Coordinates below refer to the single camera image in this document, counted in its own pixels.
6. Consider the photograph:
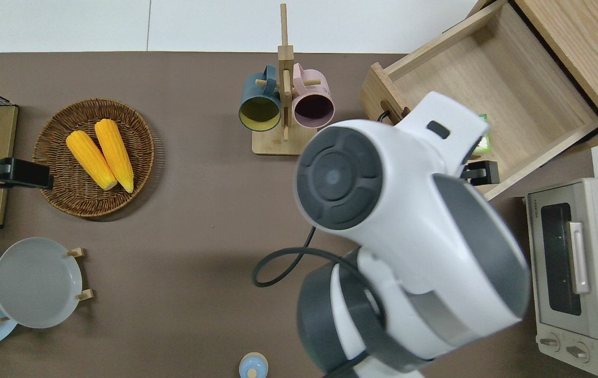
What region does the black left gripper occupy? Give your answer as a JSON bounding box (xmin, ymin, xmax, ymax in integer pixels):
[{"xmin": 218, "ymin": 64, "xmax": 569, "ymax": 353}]
[{"xmin": 0, "ymin": 141, "xmax": 54, "ymax": 191}]

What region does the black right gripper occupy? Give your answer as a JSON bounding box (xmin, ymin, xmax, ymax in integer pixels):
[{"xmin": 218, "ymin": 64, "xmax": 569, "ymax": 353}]
[{"xmin": 460, "ymin": 160, "xmax": 500, "ymax": 186}]

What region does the wooden drawer with black handle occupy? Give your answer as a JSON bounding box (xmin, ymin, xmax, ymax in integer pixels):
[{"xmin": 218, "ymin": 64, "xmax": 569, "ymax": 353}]
[{"xmin": 359, "ymin": 0, "xmax": 598, "ymax": 202}]

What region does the small green box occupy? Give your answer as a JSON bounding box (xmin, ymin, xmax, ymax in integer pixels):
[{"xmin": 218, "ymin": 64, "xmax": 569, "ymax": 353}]
[{"xmin": 474, "ymin": 112, "xmax": 491, "ymax": 154}]

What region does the brown wicker basket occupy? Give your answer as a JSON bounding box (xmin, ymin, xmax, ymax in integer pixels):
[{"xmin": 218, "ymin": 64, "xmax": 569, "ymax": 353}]
[{"xmin": 32, "ymin": 98, "xmax": 156, "ymax": 219}]

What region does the yellow corn cob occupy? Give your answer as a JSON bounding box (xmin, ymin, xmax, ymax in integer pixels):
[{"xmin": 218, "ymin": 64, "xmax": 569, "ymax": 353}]
[
  {"xmin": 65, "ymin": 130, "xmax": 119, "ymax": 191},
  {"xmin": 93, "ymin": 118, "xmax": 135, "ymax": 194}
]

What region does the grey round plate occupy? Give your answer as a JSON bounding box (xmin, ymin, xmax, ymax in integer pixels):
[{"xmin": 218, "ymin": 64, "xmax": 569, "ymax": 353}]
[{"xmin": 0, "ymin": 237, "xmax": 83, "ymax": 330}]

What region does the wooden plate rack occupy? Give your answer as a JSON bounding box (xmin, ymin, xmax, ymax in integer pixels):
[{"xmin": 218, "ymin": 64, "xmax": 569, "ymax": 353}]
[{"xmin": 0, "ymin": 246, "xmax": 95, "ymax": 324}]

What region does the white toaster oven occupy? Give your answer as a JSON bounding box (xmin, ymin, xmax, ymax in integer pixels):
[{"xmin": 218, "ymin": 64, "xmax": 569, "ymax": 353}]
[{"xmin": 524, "ymin": 177, "xmax": 598, "ymax": 378}]

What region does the light wooden cabinet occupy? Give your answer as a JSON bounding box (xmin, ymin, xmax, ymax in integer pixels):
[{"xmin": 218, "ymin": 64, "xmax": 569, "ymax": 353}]
[{"xmin": 467, "ymin": 0, "xmax": 598, "ymax": 151}]

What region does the pink mug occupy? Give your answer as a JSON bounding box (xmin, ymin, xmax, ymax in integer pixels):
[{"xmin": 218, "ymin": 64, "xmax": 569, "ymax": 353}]
[{"xmin": 290, "ymin": 62, "xmax": 335, "ymax": 130}]

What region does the brown table mat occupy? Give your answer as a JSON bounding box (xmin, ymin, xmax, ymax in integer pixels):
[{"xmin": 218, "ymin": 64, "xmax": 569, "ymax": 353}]
[{"xmin": 0, "ymin": 51, "xmax": 596, "ymax": 378}]

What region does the wooden mug rack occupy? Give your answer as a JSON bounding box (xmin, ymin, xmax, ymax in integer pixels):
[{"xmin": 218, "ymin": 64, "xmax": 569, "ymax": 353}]
[{"xmin": 251, "ymin": 3, "xmax": 327, "ymax": 156}]

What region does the dark teal mug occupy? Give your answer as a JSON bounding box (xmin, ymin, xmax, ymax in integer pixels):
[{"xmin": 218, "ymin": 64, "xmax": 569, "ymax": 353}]
[{"xmin": 238, "ymin": 64, "xmax": 283, "ymax": 132}]

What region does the small blue bottle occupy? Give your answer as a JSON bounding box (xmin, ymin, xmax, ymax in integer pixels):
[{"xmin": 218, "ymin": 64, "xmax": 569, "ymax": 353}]
[{"xmin": 238, "ymin": 352, "xmax": 269, "ymax": 378}]

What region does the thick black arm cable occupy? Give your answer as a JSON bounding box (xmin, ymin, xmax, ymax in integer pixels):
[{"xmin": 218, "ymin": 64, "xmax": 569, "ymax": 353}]
[{"xmin": 252, "ymin": 225, "xmax": 383, "ymax": 337}]

